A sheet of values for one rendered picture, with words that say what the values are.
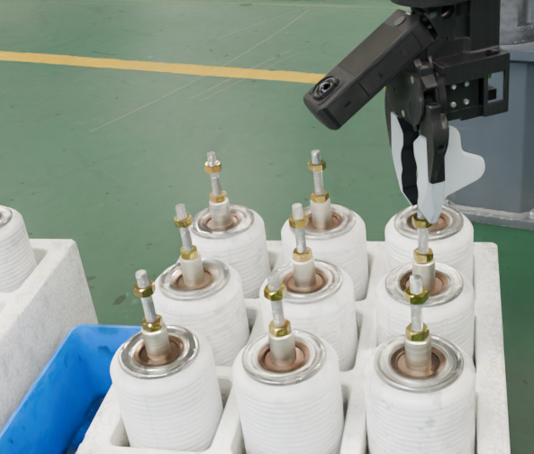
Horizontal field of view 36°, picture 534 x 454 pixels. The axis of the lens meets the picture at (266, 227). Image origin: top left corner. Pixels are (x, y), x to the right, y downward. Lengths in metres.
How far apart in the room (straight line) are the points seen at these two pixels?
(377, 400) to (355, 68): 0.28
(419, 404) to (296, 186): 0.91
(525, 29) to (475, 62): 0.60
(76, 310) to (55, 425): 0.18
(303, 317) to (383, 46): 0.27
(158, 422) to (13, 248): 0.38
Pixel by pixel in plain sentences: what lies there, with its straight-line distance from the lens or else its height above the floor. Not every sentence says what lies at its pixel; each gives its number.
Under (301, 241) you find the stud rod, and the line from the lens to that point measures 0.80.
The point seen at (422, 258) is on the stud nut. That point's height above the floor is 0.29.
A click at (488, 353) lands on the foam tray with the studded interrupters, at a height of 0.18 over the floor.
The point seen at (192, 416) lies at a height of 0.20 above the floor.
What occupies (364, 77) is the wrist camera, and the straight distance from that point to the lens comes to 0.67.
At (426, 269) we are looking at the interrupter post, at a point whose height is 0.28.
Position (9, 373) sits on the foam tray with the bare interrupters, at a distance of 1.01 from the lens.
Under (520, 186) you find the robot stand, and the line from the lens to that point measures 1.37.
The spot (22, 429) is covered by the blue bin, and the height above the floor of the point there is 0.10.
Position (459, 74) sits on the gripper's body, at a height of 0.47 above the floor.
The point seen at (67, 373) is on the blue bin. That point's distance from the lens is 1.06.
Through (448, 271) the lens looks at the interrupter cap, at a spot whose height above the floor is 0.25.
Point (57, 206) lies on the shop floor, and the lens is 1.65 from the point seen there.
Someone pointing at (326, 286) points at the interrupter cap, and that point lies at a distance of 0.82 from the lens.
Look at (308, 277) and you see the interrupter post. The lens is 0.82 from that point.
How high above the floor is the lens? 0.72
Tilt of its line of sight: 30 degrees down
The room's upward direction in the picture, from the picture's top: 8 degrees counter-clockwise
